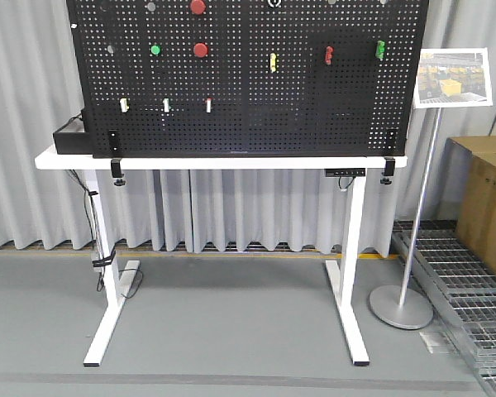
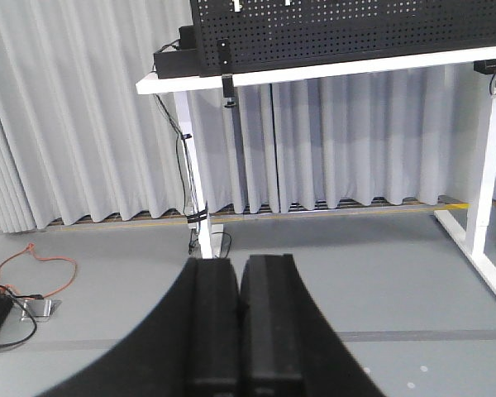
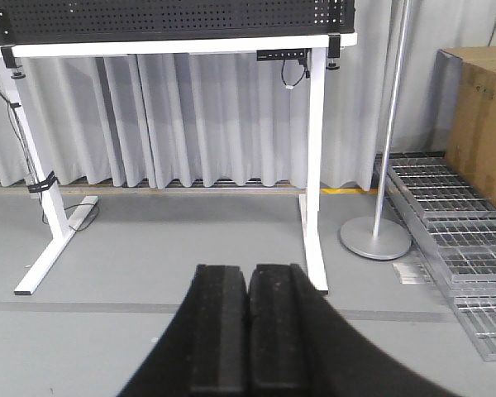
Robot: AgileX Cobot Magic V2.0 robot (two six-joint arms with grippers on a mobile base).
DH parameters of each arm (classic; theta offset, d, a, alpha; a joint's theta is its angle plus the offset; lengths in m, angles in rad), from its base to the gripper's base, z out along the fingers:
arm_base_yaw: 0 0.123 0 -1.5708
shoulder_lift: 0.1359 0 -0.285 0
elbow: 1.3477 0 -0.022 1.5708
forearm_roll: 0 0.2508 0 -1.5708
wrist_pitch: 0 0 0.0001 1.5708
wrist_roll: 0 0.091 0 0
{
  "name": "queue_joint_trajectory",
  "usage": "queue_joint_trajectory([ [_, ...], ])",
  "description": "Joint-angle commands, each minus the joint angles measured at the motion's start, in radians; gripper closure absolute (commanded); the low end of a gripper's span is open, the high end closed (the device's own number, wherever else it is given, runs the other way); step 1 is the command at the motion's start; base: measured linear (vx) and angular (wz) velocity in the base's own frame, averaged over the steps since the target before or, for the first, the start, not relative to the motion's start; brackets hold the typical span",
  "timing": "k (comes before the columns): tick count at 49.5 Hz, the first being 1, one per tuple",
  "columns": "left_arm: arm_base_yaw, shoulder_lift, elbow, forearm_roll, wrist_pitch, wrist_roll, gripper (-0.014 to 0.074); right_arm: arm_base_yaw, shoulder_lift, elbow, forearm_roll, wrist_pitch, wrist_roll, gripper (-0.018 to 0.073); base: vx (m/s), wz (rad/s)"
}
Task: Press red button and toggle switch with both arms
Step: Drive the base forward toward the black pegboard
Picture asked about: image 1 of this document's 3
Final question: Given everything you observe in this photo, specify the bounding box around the black perforated pegboard panel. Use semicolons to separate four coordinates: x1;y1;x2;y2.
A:
67;1;428;157

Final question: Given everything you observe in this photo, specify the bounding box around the red toggle switch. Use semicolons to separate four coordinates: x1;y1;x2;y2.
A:
324;45;334;65

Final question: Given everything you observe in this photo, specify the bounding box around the green white rocker switch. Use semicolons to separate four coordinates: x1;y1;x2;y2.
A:
163;98;171;113

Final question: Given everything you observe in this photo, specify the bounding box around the left black table clamp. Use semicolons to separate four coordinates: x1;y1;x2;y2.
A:
108;129;126;187

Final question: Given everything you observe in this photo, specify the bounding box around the grey curtain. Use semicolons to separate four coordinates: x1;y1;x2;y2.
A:
0;1;496;253

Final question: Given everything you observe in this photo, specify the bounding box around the black cable bundle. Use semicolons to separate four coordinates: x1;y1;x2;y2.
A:
68;169;144;300

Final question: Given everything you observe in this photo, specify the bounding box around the silver sign stand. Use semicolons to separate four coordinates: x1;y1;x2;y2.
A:
369;108;443;330

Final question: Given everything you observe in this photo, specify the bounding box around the upper red mushroom button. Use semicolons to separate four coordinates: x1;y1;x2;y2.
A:
190;0;207;15

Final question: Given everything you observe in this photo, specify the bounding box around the yellow white rocker switch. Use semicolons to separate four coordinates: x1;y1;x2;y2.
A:
119;98;129;113

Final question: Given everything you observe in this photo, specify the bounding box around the green round push button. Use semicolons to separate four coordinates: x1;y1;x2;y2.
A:
150;44;161;56

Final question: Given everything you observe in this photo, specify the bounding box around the lower red mushroom button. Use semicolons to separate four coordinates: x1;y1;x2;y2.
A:
193;42;209;58

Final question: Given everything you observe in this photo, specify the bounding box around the right black table clamp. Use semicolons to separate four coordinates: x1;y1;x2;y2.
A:
380;128;398;185

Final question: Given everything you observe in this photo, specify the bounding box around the black white selector knob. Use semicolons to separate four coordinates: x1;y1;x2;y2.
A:
267;0;282;7

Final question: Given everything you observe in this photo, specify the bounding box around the brown cardboard box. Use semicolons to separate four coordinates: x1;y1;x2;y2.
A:
451;136;496;274

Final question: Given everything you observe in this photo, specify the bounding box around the black table clamp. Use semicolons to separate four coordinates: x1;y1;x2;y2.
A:
380;128;398;185
108;129;126;187

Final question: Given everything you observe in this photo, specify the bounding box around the black round button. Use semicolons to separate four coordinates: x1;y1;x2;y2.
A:
99;1;108;12

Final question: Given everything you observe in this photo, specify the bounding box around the black electronics box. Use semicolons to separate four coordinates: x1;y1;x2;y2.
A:
53;109;93;155

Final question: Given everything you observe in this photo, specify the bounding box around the white standing desk frame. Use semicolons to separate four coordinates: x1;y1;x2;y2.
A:
35;146;408;367

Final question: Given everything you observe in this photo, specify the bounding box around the green toggle switch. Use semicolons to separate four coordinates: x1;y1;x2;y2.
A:
375;40;385;60

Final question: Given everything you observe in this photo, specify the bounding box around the metal floor grating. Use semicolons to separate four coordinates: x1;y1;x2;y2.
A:
413;221;496;396

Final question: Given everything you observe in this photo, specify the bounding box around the desk height control panel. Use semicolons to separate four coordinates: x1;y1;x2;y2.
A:
324;168;366;178

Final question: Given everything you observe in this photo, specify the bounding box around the framed photo sign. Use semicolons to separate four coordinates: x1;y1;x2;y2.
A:
413;48;493;108

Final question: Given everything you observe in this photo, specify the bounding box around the yellow toggle switch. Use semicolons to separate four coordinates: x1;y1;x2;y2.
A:
269;53;278;73

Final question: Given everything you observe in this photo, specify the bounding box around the red mushroom button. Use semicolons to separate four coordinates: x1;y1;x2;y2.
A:
193;42;209;58
190;0;207;15

